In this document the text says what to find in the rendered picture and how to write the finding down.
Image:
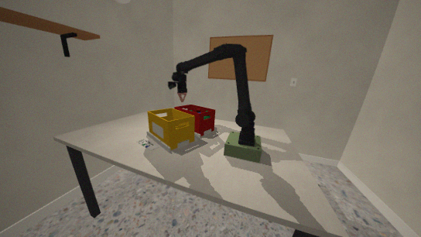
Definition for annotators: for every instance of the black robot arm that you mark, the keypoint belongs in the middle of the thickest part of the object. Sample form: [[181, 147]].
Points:
[[238, 53]]

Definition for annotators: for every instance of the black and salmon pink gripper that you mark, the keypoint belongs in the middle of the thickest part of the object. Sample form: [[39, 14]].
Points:
[[181, 91]]

